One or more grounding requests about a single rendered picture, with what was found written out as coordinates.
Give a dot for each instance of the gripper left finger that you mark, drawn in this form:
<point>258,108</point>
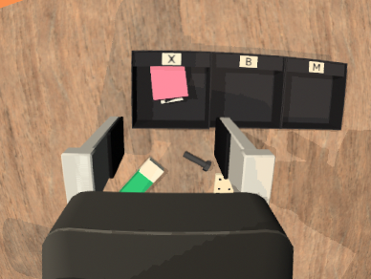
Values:
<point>89,167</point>

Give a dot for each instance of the black rack of bins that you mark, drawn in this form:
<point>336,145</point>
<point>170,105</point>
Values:
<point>252,96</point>

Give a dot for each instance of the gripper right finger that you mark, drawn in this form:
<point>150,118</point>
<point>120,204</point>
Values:
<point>247,168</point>

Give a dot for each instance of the cream domino tile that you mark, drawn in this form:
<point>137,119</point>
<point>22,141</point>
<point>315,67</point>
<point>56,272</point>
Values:
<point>221,185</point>

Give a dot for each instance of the dark grey bolt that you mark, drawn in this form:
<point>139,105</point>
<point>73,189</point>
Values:
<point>205,164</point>

